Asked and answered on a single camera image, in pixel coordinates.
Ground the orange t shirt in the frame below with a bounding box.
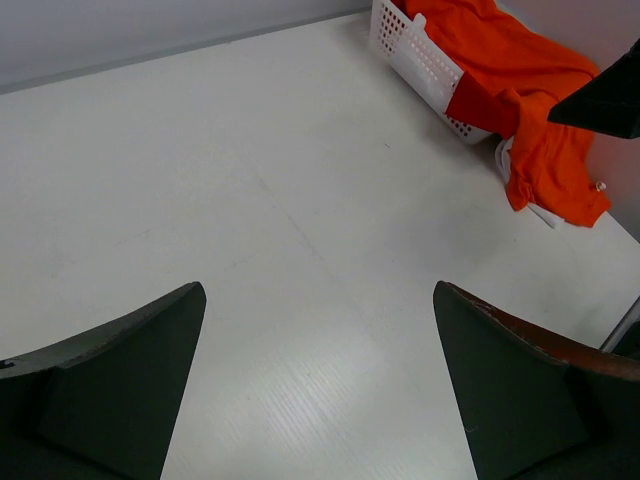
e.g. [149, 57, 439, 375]
[398, 1, 611, 227]

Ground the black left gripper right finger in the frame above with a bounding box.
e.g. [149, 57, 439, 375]
[433, 281, 639, 479]

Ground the white plastic laundry basket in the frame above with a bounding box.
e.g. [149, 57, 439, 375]
[369, 0, 491, 145]

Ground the metal frame post right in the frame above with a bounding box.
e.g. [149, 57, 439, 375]
[600, 296, 640, 352]

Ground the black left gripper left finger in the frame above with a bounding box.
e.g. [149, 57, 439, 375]
[1, 282, 206, 479]

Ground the red t shirt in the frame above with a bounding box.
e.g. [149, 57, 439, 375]
[445, 72, 519, 139]

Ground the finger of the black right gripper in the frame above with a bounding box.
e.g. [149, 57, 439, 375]
[547, 41, 640, 139]

